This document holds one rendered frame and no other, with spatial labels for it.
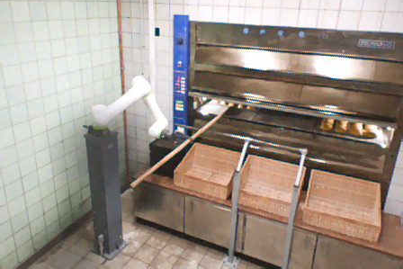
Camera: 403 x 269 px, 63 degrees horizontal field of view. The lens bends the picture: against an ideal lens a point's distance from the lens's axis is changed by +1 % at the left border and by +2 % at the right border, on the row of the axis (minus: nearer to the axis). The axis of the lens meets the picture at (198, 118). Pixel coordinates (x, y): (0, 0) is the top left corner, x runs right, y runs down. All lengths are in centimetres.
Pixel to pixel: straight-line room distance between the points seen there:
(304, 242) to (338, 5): 192
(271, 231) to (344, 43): 168
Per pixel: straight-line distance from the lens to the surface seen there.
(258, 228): 308
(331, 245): 301
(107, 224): 323
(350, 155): 321
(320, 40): 298
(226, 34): 316
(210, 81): 328
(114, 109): 264
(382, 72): 299
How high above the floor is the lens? 231
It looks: 20 degrees down
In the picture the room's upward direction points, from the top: 2 degrees clockwise
